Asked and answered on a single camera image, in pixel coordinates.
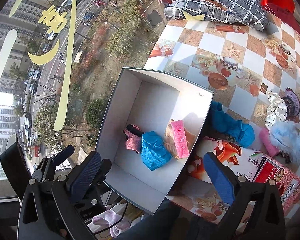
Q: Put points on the beige fuzzy sock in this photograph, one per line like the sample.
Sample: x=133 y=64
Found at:
x=169 y=142

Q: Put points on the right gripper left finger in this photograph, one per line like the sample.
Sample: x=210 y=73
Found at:
x=54 y=218

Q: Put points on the cream polka dot scrunchie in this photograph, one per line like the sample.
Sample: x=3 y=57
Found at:
x=276 y=111

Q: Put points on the dark blue plastic bag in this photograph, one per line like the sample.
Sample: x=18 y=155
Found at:
x=223 y=123

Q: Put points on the white peach drink carton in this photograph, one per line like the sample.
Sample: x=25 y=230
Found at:
x=242 y=161

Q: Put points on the purple striped knit hat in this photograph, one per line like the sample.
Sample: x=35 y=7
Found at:
x=292 y=102

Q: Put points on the red plastic chair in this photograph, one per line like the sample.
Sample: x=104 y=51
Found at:
x=284 y=10

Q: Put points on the pink sponge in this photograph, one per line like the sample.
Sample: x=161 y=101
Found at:
x=265 y=139
x=179 y=138

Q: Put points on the red patterned tissue box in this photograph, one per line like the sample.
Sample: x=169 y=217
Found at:
x=287 y=182

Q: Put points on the person's jeans leg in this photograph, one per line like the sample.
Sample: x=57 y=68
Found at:
x=166 y=224

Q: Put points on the light blue fluffy cloth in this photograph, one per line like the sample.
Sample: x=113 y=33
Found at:
x=285 y=136

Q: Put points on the white open storage box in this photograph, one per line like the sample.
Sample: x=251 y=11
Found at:
x=149 y=99

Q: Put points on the checkered tablecloth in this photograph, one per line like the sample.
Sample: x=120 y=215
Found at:
x=238 y=63

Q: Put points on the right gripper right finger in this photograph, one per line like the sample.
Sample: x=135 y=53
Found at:
x=266 y=221

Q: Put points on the grey plaid pillow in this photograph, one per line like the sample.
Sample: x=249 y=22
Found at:
x=246 y=12

